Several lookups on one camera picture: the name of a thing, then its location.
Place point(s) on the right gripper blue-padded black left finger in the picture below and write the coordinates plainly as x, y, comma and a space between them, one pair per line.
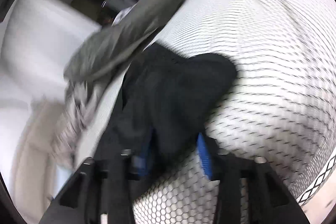
104, 186

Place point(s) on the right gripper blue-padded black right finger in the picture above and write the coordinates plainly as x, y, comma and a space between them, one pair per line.
249, 190

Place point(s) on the black pants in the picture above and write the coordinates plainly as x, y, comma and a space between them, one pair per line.
162, 106

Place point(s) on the beige upholstered headboard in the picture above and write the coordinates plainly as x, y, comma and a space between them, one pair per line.
33, 177

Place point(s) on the light grey crumpled sheet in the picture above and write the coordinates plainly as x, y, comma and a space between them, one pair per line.
81, 101

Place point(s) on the white curtain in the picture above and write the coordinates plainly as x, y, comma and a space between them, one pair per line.
39, 40

